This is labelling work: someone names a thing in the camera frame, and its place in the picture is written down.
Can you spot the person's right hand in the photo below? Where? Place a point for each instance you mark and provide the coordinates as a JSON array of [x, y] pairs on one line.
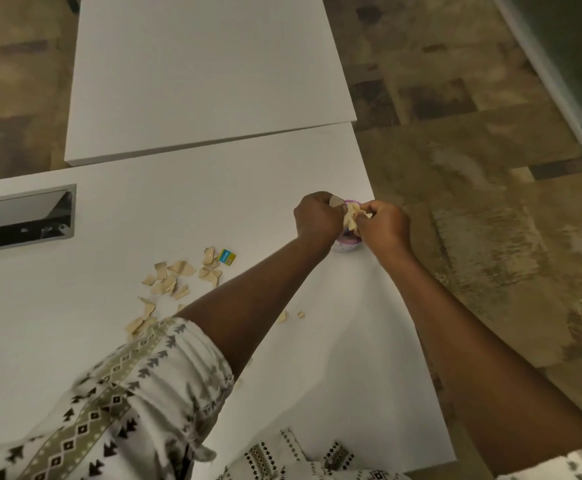
[[388, 229]]

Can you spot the person's left hand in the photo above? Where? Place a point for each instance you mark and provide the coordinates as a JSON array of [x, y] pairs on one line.
[[313, 217]]

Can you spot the person's left fingers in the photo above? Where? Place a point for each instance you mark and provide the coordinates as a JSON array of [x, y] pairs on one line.
[[335, 214]]

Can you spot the person's right fingers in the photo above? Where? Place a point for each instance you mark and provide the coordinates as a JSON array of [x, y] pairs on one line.
[[366, 222]]

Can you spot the torn beige paper piece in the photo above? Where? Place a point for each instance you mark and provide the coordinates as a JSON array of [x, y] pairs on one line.
[[352, 214]]

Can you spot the person's right forearm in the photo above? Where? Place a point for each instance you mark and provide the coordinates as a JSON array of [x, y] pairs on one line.
[[471, 364]]

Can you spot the person's left forearm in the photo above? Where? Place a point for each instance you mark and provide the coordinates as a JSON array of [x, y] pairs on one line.
[[256, 304]]

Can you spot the purple and white cup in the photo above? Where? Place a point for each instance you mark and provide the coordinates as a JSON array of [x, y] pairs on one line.
[[346, 244]]

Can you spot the blue and yellow paper tag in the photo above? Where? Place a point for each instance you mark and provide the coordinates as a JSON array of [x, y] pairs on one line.
[[226, 256]]

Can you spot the scattered beige paper scraps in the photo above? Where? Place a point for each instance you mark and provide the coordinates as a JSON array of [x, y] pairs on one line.
[[181, 268]]

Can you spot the white patterned garment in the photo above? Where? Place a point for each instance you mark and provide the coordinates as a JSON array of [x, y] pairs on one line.
[[121, 394]]

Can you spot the white glass door frame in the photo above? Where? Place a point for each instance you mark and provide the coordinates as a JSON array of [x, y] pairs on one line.
[[561, 94]]

